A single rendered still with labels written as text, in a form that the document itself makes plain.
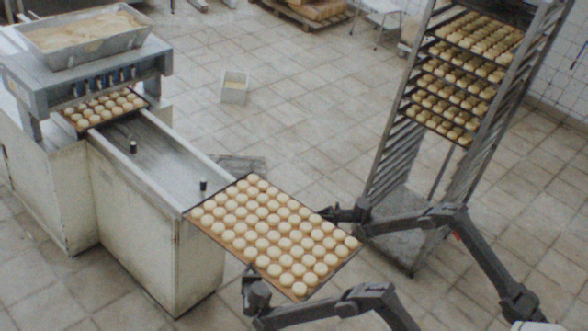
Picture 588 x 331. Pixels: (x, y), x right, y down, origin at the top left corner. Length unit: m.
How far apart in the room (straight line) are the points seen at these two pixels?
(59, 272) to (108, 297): 0.34
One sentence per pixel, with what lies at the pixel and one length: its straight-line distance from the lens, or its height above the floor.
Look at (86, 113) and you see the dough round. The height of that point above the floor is 0.92.
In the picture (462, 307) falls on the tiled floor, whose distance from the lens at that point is 3.28.
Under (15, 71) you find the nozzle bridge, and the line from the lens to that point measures 2.46.
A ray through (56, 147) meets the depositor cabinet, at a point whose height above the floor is 0.84.
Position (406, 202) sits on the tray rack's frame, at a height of 0.15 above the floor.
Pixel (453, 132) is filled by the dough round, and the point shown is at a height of 1.06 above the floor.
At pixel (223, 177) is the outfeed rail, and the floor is 0.89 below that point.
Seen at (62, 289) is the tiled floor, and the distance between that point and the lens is 3.01.
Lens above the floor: 2.39
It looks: 40 degrees down
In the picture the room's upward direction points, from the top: 11 degrees clockwise
